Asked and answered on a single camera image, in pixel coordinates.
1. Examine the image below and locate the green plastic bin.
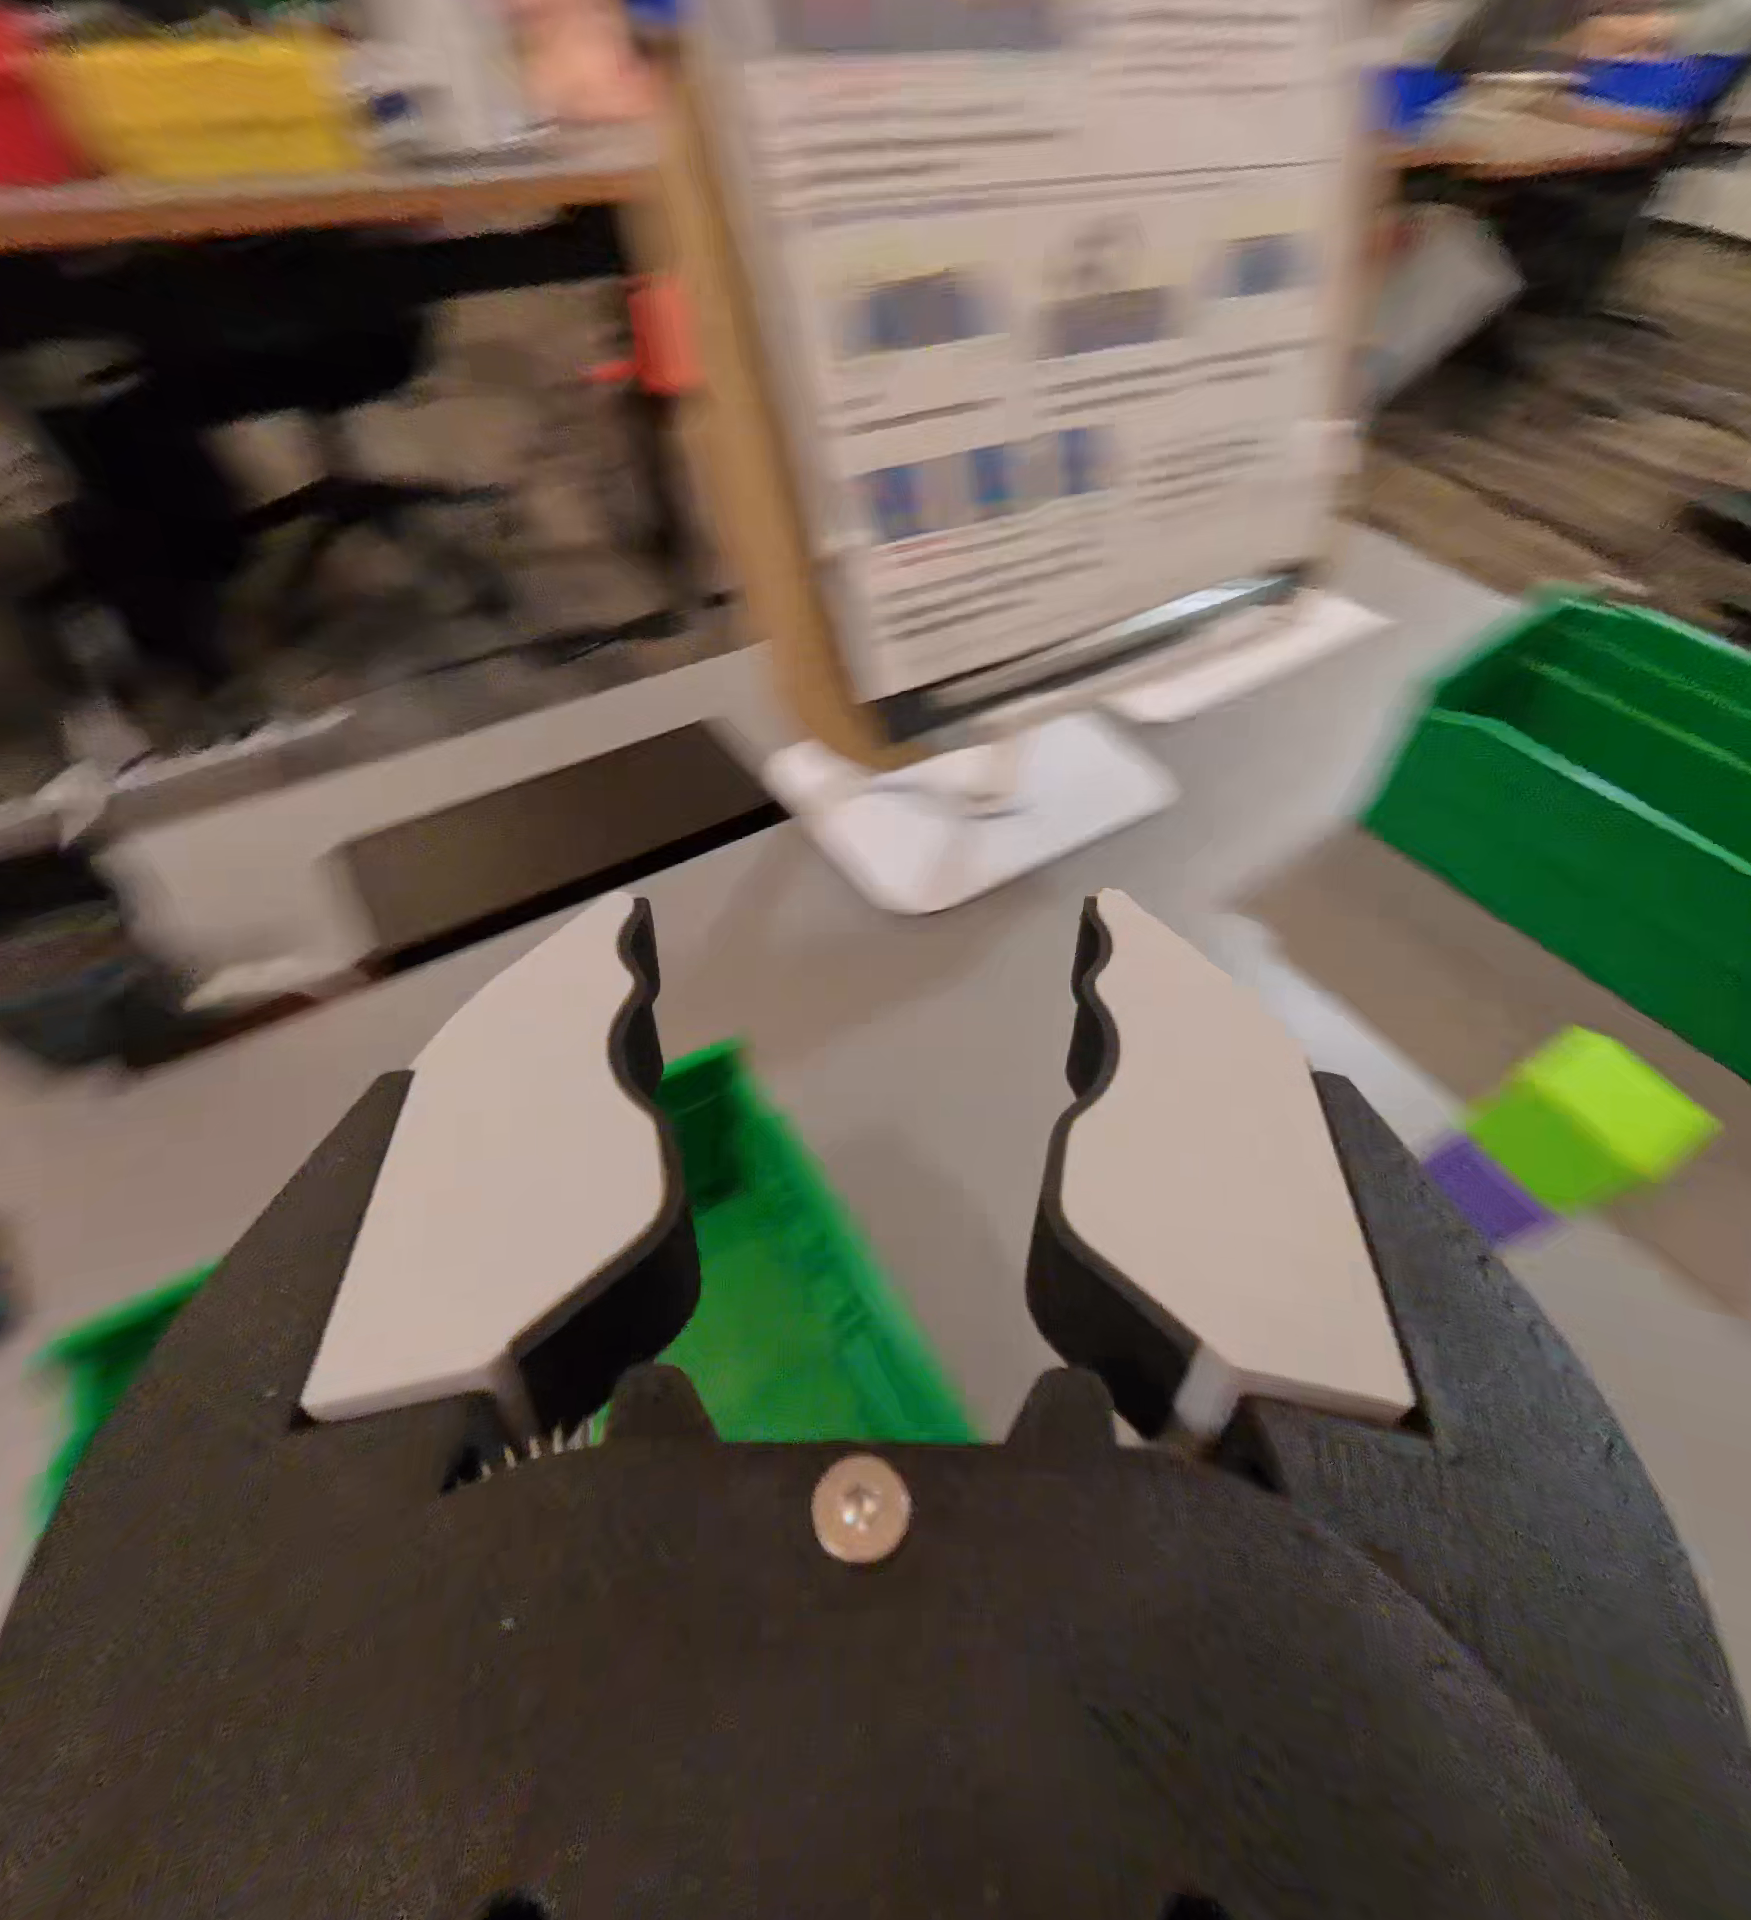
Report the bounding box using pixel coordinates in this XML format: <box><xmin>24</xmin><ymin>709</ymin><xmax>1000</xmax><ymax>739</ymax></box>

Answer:
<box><xmin>32</xmin><ymin>1039</ymin><xmax>984</xmax><ymax>1534</ymax></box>
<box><xmin>1359</xmin><ymin>587</ymin><xmax>1751</xmax><ymax>1113</ymax></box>

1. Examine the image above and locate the orange traffic cone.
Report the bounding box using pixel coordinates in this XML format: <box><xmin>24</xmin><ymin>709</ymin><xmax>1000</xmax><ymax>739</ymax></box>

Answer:
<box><xmin>586</xmin><ymin>273</ymin><xmax>704</xmax><ymax>399</ymax></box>

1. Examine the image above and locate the printed instruction sheet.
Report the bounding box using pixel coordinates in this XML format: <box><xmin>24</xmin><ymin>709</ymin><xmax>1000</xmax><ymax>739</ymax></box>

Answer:
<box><xmin>706</xmin><ymin>0</ymin><xmax>1369</xmax><ymax>704</ymax></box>

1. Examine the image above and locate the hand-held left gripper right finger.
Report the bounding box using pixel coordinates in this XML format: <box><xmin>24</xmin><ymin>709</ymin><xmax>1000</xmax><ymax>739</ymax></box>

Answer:
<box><xmin>1025</xmin><ymin>886</ymin><xmax>1423</xmax><ymax>1453</ymax></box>

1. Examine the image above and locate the purple cube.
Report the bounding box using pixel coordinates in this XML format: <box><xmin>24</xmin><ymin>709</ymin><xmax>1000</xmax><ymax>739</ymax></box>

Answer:
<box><xmin>1417</xmin><ymin>1131</ymin><xmax>1563</xmax><ymax>1249</ymax></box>

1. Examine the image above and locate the grey desk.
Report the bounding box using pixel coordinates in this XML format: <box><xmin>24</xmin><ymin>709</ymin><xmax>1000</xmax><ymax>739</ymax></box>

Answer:
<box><xmin>0</xmin><ymin>525</ymin><xmax>1751</xmax><ymax>1920</ymax></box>

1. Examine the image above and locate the lime green cube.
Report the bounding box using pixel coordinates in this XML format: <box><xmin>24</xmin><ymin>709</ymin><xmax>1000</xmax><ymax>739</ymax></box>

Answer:
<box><xmin>1463</xmin><ymin>1025</ymin><xmax>1725</xmax><ymax>1216</ymax></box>

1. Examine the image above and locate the yellow plastic bin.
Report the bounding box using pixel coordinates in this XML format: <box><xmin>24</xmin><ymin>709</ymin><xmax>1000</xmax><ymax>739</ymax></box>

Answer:
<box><xmin>38</xmin><ymin>34</ymin><xmax>369</xmax><ymax>184</ymax></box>

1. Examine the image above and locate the background office desk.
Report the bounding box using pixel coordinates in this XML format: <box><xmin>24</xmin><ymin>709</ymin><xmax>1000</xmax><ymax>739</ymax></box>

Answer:
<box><xmin>0</xmin><ymin>157</ymin><xmax>658</xmax><ymax>264</ymax></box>

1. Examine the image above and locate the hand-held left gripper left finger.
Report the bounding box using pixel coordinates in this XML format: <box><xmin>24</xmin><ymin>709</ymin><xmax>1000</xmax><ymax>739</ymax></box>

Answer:
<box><xmin>296</xmin><ymin>891</ymin><xmax>704</xmax><ymax>1457</ymax></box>

